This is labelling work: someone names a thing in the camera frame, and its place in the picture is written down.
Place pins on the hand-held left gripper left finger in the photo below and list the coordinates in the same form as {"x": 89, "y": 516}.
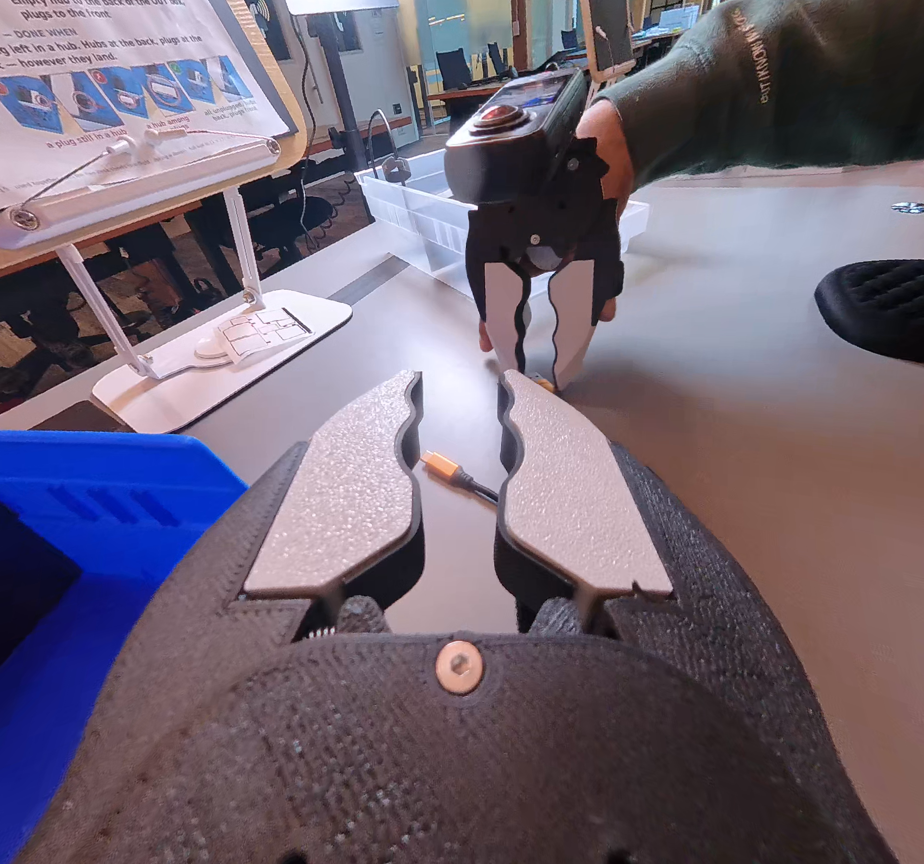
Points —
{"x": 339, "y": 503}

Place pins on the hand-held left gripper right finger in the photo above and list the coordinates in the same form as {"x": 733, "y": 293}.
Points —
{"x": 577, "y": 510}

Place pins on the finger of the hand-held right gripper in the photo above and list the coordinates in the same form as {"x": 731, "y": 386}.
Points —
{"x": 576, "y": 315}
{"x": 502, "y": 308}

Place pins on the clear plastic bin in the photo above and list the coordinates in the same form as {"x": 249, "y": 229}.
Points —
{"x": 426, "y": 221}

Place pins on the blue plastic bin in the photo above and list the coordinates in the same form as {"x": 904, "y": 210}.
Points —
{"x": 72, "y": 589}

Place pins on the black forearm pad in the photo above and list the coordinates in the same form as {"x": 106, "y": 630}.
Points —
{"x": 881, "y": 308}

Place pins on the person's right hand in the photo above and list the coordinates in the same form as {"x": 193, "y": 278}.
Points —
{"x": 613, "y": 149}

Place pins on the black office chair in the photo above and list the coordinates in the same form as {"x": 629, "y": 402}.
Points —
{"x": 451, "y": 66}
{"x": 289, "y": 221}

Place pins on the white sign stand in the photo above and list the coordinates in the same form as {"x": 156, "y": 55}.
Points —
{"x": 289, "y": 315}

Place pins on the light wooden sign board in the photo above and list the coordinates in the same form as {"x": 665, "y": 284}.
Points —
{"x": 263, "y": 34}

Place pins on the black bin divider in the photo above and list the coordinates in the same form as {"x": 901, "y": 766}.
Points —
{"x": 29, "y": 575}

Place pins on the round table grommet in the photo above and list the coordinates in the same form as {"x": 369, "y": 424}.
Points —
{"x": 908, "y": 208}

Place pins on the white paper sign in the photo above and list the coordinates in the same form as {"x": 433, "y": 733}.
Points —
{"x": 108, "y": 48}

